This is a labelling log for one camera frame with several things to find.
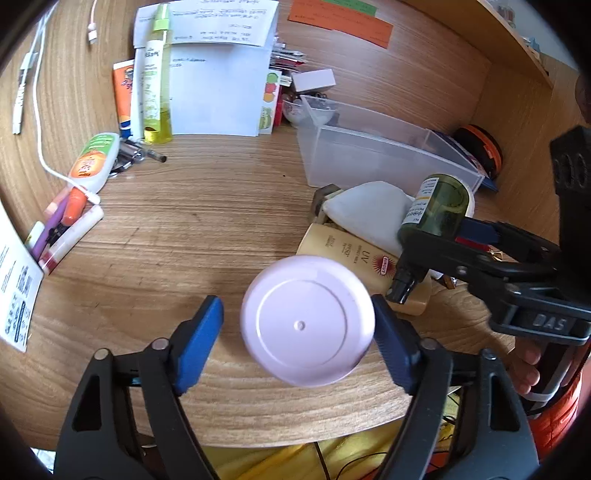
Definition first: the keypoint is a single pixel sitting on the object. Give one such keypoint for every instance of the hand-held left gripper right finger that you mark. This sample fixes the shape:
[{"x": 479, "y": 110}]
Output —
[{"x": 391, "y": 344}]

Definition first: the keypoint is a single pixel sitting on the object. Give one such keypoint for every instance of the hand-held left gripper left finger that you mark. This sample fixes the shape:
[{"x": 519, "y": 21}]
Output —
[{"x": 199, "y": 344}]

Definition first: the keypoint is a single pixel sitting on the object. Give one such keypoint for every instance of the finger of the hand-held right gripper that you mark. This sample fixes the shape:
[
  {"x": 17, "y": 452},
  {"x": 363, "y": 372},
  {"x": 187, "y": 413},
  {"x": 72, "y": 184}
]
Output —
[
  {"x": 482, "y": 230},
  {"x": 452, "y": 261}
]

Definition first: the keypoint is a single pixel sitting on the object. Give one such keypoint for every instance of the green glass bottle yellow label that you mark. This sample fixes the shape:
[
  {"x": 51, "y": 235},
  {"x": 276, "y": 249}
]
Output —
[{"x": 436, "y": 203}]

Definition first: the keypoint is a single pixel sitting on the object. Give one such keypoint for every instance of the lilac round jar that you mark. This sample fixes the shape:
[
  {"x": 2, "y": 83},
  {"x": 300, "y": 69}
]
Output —
[{"x": 307, "y": 321}]

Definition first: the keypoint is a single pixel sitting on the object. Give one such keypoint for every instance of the clear plastic box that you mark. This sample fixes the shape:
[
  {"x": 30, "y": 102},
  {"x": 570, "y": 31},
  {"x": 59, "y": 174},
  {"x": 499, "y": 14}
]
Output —
[{"x": 369, "y": 147}]

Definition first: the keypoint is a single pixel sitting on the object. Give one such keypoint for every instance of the person's right forearm orange sleeve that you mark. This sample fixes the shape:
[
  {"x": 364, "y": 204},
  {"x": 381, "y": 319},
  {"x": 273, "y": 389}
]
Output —
[{"x": 561, "y": 415}]

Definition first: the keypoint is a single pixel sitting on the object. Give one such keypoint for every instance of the wooden desktop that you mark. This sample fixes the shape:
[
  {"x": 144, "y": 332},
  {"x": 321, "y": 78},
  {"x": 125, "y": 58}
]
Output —
[{"x": 207, "y": 221}]

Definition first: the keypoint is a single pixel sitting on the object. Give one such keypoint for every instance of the person's right hand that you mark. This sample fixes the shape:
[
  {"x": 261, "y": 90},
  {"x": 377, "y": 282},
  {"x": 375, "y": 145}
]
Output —
[{"x": 526, "y": 371}]

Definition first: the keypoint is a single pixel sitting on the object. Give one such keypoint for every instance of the black orange round case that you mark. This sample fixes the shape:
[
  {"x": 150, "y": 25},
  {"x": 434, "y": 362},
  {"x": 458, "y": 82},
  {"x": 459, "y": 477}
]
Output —
[{"x": 482, "y": 147}]

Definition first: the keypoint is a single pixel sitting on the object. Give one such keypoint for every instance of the white soft pouch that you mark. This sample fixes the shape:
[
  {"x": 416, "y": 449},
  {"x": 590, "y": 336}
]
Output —
[{"x": 369, "y": 212}]

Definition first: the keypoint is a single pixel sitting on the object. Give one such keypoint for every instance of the beige sunscreen tube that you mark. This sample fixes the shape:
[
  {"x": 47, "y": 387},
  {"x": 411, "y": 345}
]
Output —
[{"x": 351, "y": 256}]

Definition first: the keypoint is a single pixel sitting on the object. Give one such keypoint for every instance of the yellow cloth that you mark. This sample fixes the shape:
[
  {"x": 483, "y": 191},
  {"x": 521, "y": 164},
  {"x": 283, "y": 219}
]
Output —
[{"x": 332, "y": 457}]

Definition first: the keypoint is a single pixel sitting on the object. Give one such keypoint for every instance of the orange marker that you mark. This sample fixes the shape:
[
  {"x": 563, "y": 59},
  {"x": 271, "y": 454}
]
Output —
[{"x": 74, "y": 205}]

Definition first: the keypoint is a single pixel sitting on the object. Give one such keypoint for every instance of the purple pen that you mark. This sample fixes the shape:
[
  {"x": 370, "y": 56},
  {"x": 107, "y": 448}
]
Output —
[{"x": 48, "y": 230}]

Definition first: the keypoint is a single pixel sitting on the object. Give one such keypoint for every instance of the white printed label sheet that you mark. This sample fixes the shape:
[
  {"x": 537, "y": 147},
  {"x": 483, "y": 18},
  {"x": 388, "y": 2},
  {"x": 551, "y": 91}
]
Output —
[{"x": 14, "y": 290}]

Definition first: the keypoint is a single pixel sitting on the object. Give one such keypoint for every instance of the wooden shelf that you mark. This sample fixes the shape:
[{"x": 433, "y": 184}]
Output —
[{"x": 512, "y": 37}]

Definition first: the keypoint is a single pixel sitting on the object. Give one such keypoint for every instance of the metal clippers and pencils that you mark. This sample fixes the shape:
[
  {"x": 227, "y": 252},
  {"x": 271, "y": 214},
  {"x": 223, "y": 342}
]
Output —
[{"x": 131, "y": 153}]

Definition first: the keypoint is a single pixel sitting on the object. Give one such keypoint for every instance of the white tube green orange label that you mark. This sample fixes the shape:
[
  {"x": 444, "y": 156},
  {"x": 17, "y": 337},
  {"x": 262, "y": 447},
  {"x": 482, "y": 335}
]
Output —
[{"x": 92, "y": 161}]

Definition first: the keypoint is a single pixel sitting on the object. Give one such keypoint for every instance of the small bowl of trinkets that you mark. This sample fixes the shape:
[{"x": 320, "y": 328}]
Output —
[{"x": 295, "y": 110}]

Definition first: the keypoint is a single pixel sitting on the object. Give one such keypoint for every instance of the small white card box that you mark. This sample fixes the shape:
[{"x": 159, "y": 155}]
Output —
[{"x": 314, "y": 81}]

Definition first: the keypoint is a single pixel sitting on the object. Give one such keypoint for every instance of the fruit sticker sheet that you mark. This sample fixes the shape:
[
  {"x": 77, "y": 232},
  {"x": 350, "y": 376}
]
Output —
[{"x": 270, "y": 101}]

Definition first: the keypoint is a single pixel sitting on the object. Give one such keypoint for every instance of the orange sticky note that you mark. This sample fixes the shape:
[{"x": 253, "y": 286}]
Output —
[{"x": 341, "y": 21}]

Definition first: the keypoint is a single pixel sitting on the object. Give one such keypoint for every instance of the green sticky note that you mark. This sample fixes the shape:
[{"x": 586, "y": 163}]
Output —
[{"x": 355, "y": 4}]

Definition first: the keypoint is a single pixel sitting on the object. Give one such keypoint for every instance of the orange sunscreen tube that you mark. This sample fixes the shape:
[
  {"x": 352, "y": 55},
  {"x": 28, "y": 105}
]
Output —
[{"x": 123, "y": 94}]

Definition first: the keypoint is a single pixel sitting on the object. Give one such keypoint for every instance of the pile of sachets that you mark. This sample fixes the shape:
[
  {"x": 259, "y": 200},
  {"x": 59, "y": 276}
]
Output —
[{"x": 288, "y": 55}]

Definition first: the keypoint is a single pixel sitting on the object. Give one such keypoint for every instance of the yellow spray bottle green cap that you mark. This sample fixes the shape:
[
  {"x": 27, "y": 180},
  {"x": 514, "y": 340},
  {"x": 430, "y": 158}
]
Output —
[{"x": 155, "y": 83}]

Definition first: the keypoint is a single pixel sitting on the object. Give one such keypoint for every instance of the white paper sheets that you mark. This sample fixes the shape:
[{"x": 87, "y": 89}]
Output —
[{"x": 212, "y": 78}]

